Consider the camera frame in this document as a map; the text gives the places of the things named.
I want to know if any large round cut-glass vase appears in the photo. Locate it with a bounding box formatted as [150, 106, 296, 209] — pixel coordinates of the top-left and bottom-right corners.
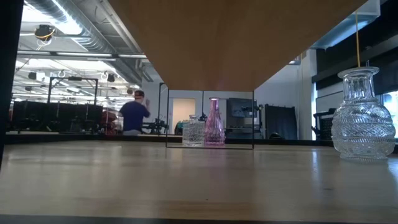
[330, 65, 397, 163]

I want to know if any pink tall bottle vase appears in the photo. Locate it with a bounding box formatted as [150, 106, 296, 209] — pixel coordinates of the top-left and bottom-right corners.
[203, 96, 226, 147]

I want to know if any black monitor cabinet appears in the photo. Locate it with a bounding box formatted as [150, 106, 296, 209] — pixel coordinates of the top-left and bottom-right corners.
[226, 97, 260, 139]

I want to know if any silver ventilation duct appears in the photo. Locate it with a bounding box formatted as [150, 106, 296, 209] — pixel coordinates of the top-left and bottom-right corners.
[24, 0, 147, 86]

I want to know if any black wire crate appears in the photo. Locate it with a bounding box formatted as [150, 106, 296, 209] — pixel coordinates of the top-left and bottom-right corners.
[312, 108, 338, 141]

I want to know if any square cut-glass vase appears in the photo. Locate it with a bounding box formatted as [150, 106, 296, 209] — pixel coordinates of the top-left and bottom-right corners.
[182, 114, 206, 147]

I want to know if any long strip light rail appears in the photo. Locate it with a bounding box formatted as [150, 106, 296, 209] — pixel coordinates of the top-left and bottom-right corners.
[11, 50, 147, 62]

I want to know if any black curtain panel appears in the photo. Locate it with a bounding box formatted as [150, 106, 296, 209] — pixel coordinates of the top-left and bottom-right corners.
[264, 103, 299, 141]

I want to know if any person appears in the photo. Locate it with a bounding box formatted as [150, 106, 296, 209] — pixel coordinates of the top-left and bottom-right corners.
[118, 90, 152, 136]

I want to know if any beige door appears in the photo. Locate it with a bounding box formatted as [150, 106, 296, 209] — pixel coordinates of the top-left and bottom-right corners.
[172, 98, 197, 135]

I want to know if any black round device yellow cable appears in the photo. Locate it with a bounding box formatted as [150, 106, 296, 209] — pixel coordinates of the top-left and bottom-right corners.
[33, 24, 56, 50]

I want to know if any red machine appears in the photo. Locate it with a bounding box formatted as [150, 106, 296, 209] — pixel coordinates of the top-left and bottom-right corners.
[101, 110, 121, 135]

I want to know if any yellow hanging cord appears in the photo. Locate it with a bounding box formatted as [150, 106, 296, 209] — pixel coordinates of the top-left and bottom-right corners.
[354, 11, 361, 68]

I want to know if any black gantry frame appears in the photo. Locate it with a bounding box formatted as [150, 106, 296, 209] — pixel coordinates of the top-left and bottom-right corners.
[46, 76, 100, 105]

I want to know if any black workstation row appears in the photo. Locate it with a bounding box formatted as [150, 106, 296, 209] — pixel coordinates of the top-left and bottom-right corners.
[11, 100, 104, 134]

